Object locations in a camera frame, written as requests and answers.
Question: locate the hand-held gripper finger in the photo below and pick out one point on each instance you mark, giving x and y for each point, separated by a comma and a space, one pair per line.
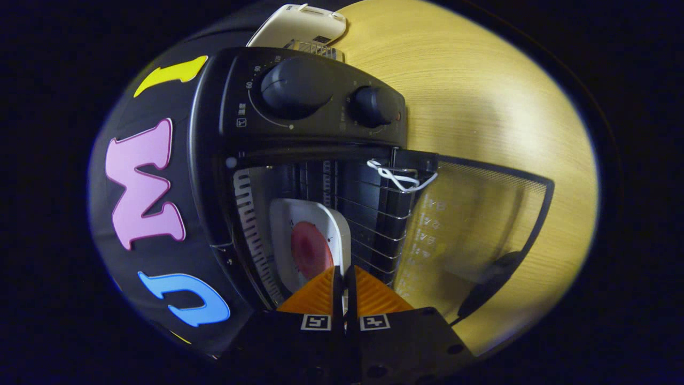
351, 291
339, 291

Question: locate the white tray with red meat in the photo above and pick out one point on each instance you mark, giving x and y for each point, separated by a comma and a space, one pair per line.
310, 248

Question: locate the black toaster oven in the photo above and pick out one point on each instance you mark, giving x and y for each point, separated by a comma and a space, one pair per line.
310, 123

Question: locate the white pop-up toaster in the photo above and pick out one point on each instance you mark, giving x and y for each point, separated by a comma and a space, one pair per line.
299, 27

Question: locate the black backdrop cloth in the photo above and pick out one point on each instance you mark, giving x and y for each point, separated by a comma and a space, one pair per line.
181, 262

